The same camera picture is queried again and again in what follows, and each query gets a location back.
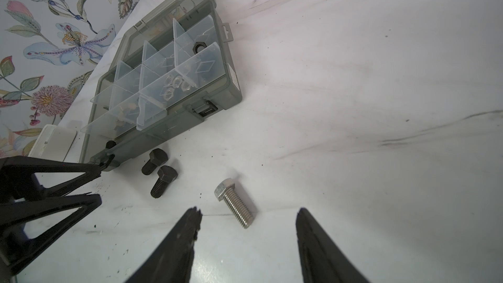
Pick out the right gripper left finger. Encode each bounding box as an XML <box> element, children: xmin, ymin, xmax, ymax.
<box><xmin>127</xmin><ymin>207</ymin><xmax>203</xmax><ymax>283</ymax></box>

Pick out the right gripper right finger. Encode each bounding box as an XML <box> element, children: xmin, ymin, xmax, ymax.
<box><xmin>296</xmin><ymin>208</ymin><xmax>368</xmax><ymax>282</ymax></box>

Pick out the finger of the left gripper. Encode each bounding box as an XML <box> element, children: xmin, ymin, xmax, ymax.
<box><xmin>1</xmin><ymin>194</ymin><xmax>102</xmax><ymax>277</ymax></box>
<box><xmin>1</xmin><ymin>155</ymin><xmax>114</xmax><ymax>200</ymax></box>

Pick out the black hex bolt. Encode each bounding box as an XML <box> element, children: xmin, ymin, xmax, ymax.
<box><xmin>141</xmin><ymin>148</ymin><xmax>168</xmax><ymax>176</ymax></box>
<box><xmin>106</xmin><ymin>140</ymin><xmax>117</xmax><ymax>149</ymax></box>
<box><xmin>151</xmin><ymin>165</ymin><xmax>178</xmax><ymax>199</ymax></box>

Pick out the silver hex bolt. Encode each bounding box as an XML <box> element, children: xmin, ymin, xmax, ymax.
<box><xmin>214</xmin><ymin>178</ymin><xmax>254</xmax><ymax>229</ymax></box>

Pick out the silver hex nut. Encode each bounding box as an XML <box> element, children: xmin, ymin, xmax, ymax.
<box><xmin>161</xmin><ymin>74</ymin><xmax>192</xmax><ymax>101</ymax></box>

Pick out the black nut group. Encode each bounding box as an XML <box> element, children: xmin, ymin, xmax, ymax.
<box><xmin>193</xmin><ymin>42</ymin><xmax>207</xmax><ymax>55</ymax></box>

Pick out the white square clock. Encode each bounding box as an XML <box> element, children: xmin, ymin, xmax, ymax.
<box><xmin>28</xmin><ymin>124</ymin><xmax>77</xmax><ymax>162</ymax></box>

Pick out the grey plastic organizer box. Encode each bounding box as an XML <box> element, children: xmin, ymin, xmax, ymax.
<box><xmin>81</xmin><ymin>0</ymin><xmax>242</xmax><ymax>168</ymax></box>

